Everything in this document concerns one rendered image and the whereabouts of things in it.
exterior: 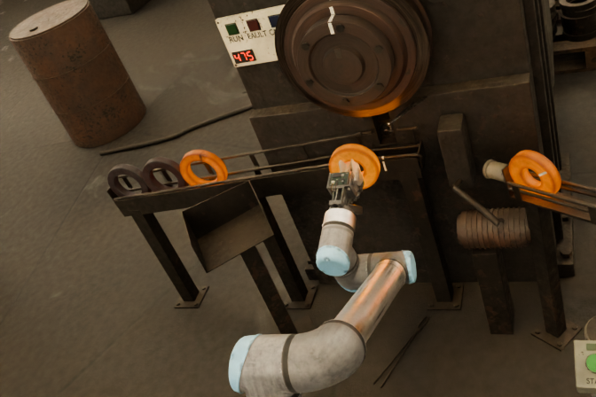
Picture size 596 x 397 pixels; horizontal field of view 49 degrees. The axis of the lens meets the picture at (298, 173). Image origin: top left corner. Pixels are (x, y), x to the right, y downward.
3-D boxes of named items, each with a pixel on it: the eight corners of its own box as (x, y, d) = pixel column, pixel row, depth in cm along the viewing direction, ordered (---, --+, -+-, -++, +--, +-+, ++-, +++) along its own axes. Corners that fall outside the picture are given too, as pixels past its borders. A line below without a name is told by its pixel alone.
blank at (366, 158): (324, 147, 200) (320, 153, 198) (371, 139, 194) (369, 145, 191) (341, 186, 208) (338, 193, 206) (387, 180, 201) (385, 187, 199)
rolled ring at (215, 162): (169, 165, 251) (173, 159, 254) (201, 198, 258) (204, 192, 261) (202, 146, 241) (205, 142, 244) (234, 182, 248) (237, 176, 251)
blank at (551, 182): (537, 198, 197) (530, 205, 195) (505, 157, 197) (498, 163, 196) (572, 187, 182) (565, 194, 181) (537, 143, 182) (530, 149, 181)
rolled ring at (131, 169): (132, 165, 258) (137, 159, 260) (98, 172, 266) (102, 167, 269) (157, 199, 267) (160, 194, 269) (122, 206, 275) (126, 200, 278)
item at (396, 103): (307, 113, 223) (259, -16, 198) (446, 96, 204) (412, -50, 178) (301, 124, 219) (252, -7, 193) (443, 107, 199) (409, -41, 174)
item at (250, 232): (253, 342, 270) (180, 211, 230) (310, 314, 272) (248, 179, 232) (265, 378, 253) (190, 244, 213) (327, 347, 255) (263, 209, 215)
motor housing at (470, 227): (483, 309, 245) (458, 201, 216) (546, 309, 236) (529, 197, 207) (482, 338, 236) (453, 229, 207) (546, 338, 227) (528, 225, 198)
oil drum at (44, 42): (98, 107, 522) (39, 4, 473) (160, 98, 497) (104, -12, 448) (58, 152, 478) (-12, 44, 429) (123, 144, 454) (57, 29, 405)
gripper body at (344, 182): (353, 168, 187) (347, 204, 181) (363, 185, 194) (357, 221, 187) (328, 170, 191) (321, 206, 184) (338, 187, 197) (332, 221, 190)
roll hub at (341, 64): (317, 103, 207) (288, 23, 191) (403, 91, 195) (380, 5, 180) (312, 113, 203) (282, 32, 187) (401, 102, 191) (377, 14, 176)
